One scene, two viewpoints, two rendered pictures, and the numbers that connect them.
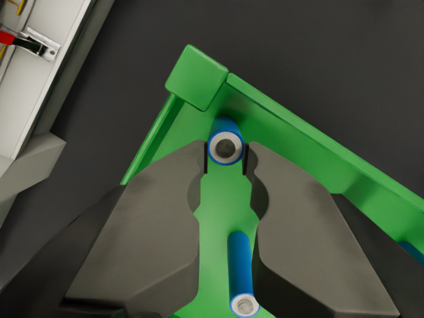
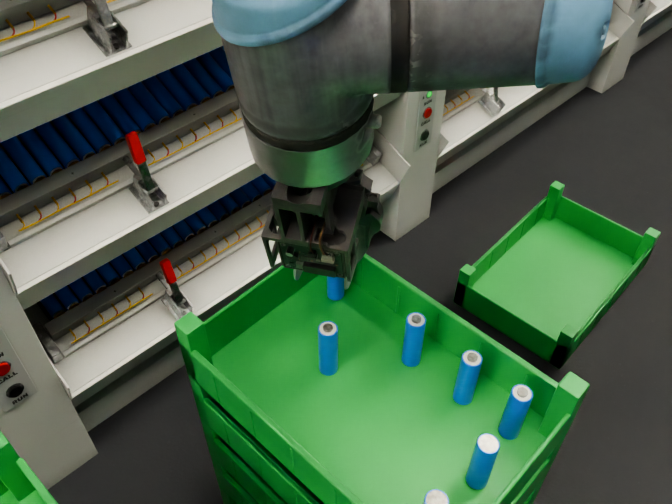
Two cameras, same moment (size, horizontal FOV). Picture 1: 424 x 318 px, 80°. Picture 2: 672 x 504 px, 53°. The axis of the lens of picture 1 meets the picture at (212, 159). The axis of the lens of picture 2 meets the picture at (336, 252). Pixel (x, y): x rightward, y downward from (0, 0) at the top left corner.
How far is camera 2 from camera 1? 0.62 m
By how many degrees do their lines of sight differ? 59
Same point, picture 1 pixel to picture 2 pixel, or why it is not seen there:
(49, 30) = (192, 297)
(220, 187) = not seen: hidden behind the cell
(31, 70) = (156, 321)
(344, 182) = not seen: hidden behind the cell
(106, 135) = (160, 455)
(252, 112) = (355, 290)
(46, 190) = not seen: outside the picture
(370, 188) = (433, 346)
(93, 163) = (119, 490)
